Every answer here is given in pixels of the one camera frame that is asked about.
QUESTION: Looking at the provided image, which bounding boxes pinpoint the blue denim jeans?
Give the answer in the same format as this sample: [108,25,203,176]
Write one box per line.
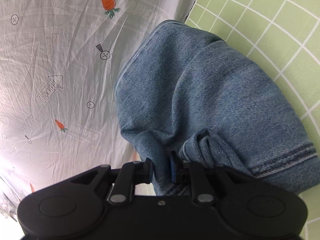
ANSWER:
[115,20,319,196]

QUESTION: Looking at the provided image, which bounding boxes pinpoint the grey carrot print sheet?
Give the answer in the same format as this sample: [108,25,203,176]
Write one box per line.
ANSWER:
[1,0,196,217]

